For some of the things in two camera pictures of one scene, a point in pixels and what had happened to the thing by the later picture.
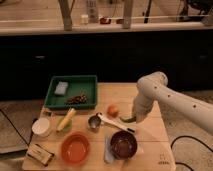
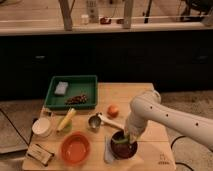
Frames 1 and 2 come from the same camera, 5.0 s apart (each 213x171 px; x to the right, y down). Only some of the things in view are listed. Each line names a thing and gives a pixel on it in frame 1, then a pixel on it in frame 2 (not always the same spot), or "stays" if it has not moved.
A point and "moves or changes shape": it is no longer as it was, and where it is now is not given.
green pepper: x=128 y=119 moves or changes shape
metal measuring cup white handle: x=97 y=119 stays
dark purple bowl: x=123 y=144 stays
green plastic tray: x=71 y=92 stays
